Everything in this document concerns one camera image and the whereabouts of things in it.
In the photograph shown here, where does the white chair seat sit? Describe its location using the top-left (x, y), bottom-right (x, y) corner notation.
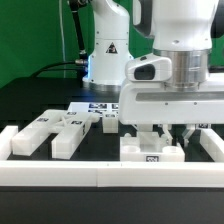
top-left (120, 132), bottom-right (185, 162)

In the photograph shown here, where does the black cable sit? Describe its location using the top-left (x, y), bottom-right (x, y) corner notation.
top-left (31, 60), bottom-right (88, 78)

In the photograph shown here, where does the white sheet with tags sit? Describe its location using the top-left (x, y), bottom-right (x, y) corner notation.
top-left (67, 102), bottom-right (119, 117)

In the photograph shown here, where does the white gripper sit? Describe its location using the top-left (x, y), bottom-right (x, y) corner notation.
top-left (119, 73), bottom-right (224, 147)

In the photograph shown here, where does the white chair back piece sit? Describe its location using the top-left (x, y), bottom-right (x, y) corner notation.
top-left (12, 110), bottom-right (100, 160)

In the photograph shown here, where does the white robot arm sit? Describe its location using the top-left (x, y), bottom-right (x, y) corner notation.
top-left (70, 0), bottom-right (224, 129)

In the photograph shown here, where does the white U-shaped fence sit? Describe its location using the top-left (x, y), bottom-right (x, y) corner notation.
top-left (0, 126), bottom-right (224, 188)

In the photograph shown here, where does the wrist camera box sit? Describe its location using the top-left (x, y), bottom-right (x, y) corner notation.
top-left (125, 54), bottom-right (172, 82)

